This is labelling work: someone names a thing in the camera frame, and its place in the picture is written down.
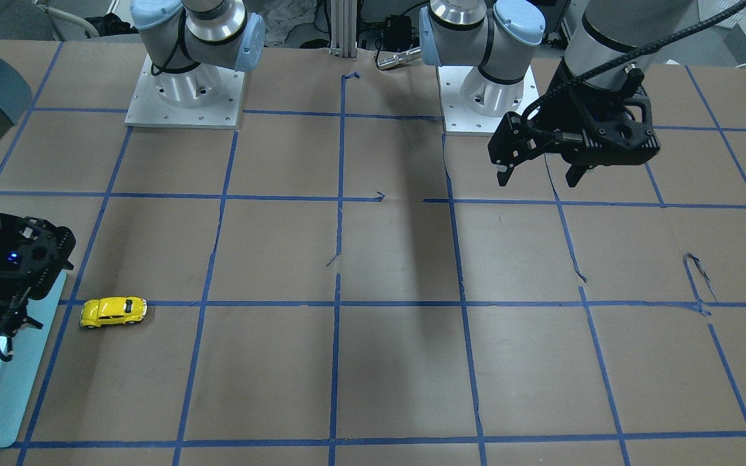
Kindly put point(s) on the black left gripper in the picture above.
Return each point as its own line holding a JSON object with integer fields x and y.
{"x": 565, "y": 111}

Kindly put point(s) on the yellow beetle toy car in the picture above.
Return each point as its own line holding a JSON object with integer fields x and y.
{"x": 113, "y": 310}

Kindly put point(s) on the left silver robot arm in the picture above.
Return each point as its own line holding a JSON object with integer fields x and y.
{"x": 500, "y": 39}

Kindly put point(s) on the brown paper table mat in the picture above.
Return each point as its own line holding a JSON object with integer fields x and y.
{"x": 340, "y": 282}

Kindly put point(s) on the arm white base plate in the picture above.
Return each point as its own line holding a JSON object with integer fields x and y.
{"x": 473, "y": 105}
{"x": 209, "y": 97}

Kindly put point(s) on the aluminium frame post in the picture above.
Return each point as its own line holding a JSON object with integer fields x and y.
{"x": 343, "y": 25}

